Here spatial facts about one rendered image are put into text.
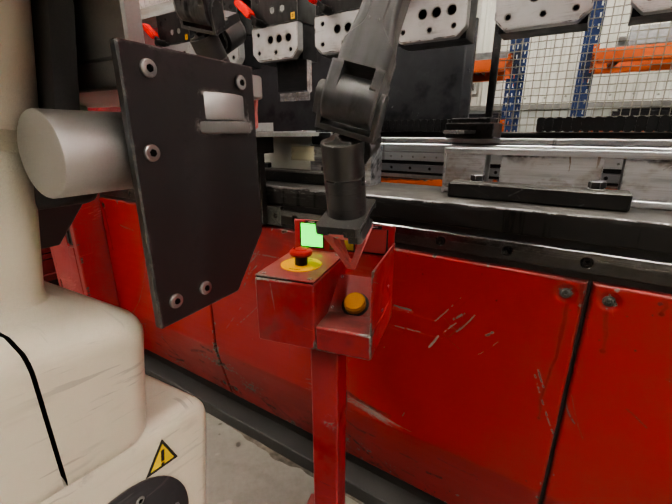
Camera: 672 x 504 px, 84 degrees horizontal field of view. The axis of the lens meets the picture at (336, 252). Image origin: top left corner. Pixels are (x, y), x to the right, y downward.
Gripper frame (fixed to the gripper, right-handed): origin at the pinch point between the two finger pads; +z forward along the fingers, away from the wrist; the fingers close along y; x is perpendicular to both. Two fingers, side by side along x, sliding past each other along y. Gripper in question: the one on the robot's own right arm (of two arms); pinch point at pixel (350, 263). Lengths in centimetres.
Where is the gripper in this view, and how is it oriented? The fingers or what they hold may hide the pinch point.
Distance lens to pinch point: 59.9
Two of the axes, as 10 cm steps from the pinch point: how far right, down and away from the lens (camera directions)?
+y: 3.1, -5.1, 8.0
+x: -9.5, -1.0, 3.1
